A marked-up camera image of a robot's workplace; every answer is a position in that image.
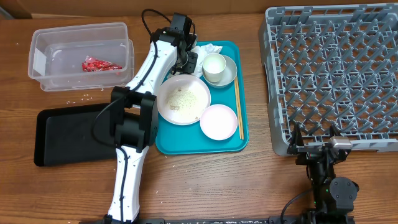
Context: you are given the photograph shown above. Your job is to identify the white napkin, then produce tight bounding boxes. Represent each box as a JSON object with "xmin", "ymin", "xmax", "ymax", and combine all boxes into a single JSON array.
[{"xmin": 191, "ymin": 44, "xmax": 223, "ymax": 78}]

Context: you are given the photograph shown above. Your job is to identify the cream cup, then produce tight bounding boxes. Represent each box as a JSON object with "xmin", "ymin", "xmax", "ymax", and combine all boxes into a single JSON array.
[{"xmin": 202, "ymin": 53, "xmax": 226, "ymax": 83}]

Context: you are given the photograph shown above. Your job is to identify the small pink bowl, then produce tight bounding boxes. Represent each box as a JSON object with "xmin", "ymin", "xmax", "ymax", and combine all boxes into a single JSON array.
[{"xmin": 200, "ymin": 104, "xmax": 238, "ymax": 141}]

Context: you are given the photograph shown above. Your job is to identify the red snack wrapper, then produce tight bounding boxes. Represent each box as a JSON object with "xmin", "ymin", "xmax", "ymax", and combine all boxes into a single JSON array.
[{"xmin": 81, "ymin": 56, "xmax": 122, "ymax": 72}]

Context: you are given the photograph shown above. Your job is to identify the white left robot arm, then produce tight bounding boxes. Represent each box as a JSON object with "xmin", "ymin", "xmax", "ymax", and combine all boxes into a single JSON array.
[{"xmin": 101, "ymin": 13, "xmax": 198, "ymax": 223}]

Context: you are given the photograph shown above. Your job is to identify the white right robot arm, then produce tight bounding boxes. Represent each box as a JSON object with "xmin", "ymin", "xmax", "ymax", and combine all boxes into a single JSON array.
[{"xmin": 279, "ymin": 124, "xmax": 359, "ymax": 224}]

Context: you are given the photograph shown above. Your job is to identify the grey dishwasher rack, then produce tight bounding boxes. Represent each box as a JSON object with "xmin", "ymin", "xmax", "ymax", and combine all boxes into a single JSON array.
[{"xmin": 259, "ymin": 3, "xmax": 397, "ymax": 156}]

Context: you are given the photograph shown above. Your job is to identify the clear plastic waste bin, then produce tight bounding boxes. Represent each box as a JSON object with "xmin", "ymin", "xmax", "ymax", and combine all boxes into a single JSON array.
[{"xmin": 28, "ymin": 22, "xmax": 134, "ymax": 91}]

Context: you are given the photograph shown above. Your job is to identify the large white dirty plate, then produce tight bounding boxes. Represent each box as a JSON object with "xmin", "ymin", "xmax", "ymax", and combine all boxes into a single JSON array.
[{"xmin": 157, "ymin": 75, "xmax": 211, "ymax": 125}]

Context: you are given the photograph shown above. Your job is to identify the grey bowl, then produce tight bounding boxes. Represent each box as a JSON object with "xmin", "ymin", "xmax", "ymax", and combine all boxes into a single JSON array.
[{"xmin": 202, "ymin": 55, "xmax": 237, "ymax": 88}]

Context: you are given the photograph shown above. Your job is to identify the wooden chopstick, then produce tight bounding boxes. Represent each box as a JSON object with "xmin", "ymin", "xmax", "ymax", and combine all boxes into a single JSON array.
[
  {"xmin": 235, "ymin": 75, "xmax": 245, "ymax": 141},
  {"xmin": 233, "ymin": 75, "xmax": 243, "ymax": 141}
]

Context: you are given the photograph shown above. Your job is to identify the teal serving tray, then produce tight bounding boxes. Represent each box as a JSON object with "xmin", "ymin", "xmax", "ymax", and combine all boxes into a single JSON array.
[{"xmin": 155, "ymin": 40, "xmax": 249, "ymax": 155}]

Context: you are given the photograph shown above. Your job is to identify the black tray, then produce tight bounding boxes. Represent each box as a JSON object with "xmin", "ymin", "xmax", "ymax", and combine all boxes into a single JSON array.
[{"xmin": 34, "ymin": 103, "xmax": 116, "ymax": 167}]

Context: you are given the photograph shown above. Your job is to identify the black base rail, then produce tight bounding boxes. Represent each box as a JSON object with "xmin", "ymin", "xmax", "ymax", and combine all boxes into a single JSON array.
[{"xmin": 79, "ymin": 216, "xmax": 355, "ymax": 224}]

